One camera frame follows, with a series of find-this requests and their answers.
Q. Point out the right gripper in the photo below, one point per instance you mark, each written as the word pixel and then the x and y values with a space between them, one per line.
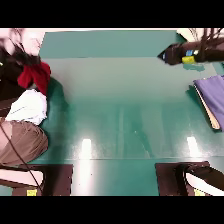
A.
pixel 173 54

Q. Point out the red garment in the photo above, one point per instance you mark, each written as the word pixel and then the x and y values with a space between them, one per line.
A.
pixel 35 75

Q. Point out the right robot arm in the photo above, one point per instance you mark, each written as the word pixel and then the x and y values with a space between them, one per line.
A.
pixel 208 50

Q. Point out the heap of clothes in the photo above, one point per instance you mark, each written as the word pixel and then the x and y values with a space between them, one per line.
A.
pixel 186 32

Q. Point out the purple garment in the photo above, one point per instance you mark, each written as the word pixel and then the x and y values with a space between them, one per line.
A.
pixel 213 93

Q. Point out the beige garment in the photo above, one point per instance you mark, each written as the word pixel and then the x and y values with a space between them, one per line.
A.
pixel 210 115

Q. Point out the black mounting plate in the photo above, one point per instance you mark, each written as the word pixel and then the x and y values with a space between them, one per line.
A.
pixel 58 180
pixel 166 180

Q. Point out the white garment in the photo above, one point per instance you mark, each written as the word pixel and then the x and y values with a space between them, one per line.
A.
pixel 28 106

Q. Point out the black garment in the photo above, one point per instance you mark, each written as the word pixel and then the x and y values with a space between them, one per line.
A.
pixel 8 75

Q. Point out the brown garment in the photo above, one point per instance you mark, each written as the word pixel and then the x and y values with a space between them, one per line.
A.
pixel 23 141

